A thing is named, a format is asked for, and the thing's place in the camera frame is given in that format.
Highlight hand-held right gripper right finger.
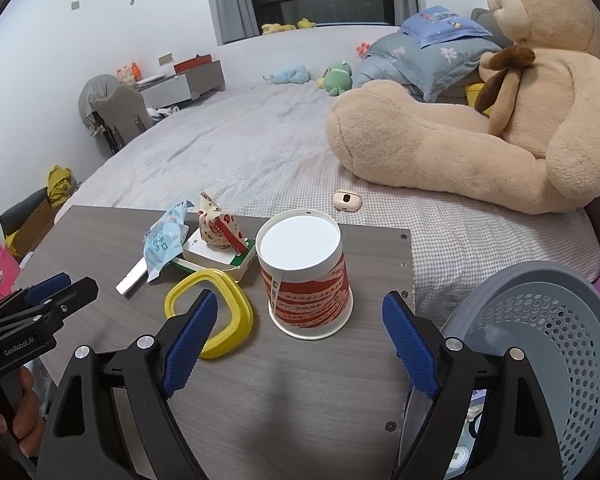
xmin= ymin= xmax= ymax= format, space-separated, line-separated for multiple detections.
xmin=382 ymin=291 xmax=565 ymax=480

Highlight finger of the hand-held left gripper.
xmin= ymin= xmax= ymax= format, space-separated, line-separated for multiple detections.
xmin=40 ymin=276 xmax=99 ymax=322
xmin=22 ymin=272 xmax=72 ymax=306

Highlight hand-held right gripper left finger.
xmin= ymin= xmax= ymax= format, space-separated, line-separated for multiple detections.
xmin=36 ymin=290 xmax=218 ymax=480

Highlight yellow square lid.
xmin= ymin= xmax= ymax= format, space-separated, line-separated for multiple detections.
xmin=164 ymin=269 xmax=254 ymax=360

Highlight green and white carton box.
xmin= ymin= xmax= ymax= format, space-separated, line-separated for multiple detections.
xmin=182 ymin=227 xmax=258 ymax=283

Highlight light blue snack packet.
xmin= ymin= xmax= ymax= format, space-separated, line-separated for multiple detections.
xmin=142 ymin=200 xmax=192 ymax=283

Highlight red and white paper cup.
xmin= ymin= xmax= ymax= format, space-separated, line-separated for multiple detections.
xmin=255 ymin=208 xmax=354 ymax=341

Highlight bear print paper wrapper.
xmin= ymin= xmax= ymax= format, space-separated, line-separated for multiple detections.
xmin=196 ymin=189 xmax=248 ymax=256

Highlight grey perforated plastic basket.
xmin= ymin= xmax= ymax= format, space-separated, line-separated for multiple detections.
xmin=440 ymin=260 xmax=600 ymax=480

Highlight person's left hand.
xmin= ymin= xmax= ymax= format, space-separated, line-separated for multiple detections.
xmin=0 ymin=367 xmax=47 ymax=460

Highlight pink plastic stool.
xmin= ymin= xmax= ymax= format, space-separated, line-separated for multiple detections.
xmin=0 ymin=247 xmax=21 ymax=303

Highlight yellow cloth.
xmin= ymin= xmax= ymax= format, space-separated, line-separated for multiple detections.
xmin=47 ymin=165 xmax=78 ymax=209

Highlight beige earbud case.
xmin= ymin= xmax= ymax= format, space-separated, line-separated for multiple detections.
xmin=333 ymin=190 xmax=363 ymax=212

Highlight grey chair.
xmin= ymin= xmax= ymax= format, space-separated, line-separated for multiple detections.
xmin=92 ymin=84 xmax=156 ymax=153

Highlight grey garment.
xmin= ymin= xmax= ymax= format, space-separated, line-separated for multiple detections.
xmin=78 ymin=74 xmax=118 ymax=136

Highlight bed with grey sheet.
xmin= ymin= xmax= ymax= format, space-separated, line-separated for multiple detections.
xmin=70 ymin=25 xmax=600 ymax=291

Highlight orange packet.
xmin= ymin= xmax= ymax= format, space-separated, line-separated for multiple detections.
xmin=116 ymin=62 xmax=143 ymax=86

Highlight grey and white cabinet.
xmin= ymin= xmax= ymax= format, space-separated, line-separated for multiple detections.
xmin=140 ymin=60 xmax=226 ymax=111

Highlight red box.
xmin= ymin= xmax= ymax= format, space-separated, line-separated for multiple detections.
xmin=173 ymin=55 xmax=215 ymax=73

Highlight yellow plastic toy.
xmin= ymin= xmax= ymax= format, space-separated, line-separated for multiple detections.
xmin=464 ymin=81 xmax=496 ymax=116

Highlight large beige teddy bear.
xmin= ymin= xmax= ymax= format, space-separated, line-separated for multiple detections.
xmin=326 ymin=0 xmax=600 ymax=216

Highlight green frog plush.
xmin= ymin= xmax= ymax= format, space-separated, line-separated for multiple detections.
xmin=317 ymin=60 xmax=354 ymax=97

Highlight blue grey pillows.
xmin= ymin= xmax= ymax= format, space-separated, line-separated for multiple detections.
xmin=352 ymin=30 xmax=503 ymax=103

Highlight light blue elephant plush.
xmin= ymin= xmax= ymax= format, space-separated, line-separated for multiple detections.
xmin=263 ymin=64 xmax=312 ymax=86

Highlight blue printed pillow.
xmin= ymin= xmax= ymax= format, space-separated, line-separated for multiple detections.
xmin=397 ymin=6 xmax=493 ymax=51

